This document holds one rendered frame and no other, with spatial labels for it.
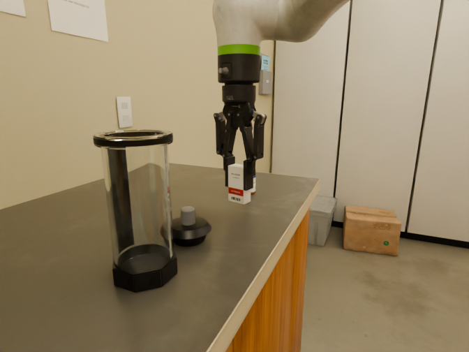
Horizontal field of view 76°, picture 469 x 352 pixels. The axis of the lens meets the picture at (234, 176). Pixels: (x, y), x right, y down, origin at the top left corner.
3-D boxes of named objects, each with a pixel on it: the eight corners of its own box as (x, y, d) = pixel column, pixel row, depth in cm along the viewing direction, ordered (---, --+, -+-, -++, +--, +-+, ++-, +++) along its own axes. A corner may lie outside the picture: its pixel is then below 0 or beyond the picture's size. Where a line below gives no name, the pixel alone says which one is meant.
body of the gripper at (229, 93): (213, 84, 66) (213, 127, 68) (244, 83, 61) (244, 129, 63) (234, 85, 71) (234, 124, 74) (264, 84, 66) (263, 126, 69)
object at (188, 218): (155, 244, 58) (153, 212, 57) (183, 226, 66) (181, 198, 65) (196, 254, 54) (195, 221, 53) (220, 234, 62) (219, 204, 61)
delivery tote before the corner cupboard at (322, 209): (258, 236, 272) (259, 201, 264) (273, 219, 308) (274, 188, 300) (327, 250, 246) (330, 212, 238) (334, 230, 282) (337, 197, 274)
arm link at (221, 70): (270, 56, 66) (237, 60, 72) (238, 50, 57) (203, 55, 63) (269, 85, 68) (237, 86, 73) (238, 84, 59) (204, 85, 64)
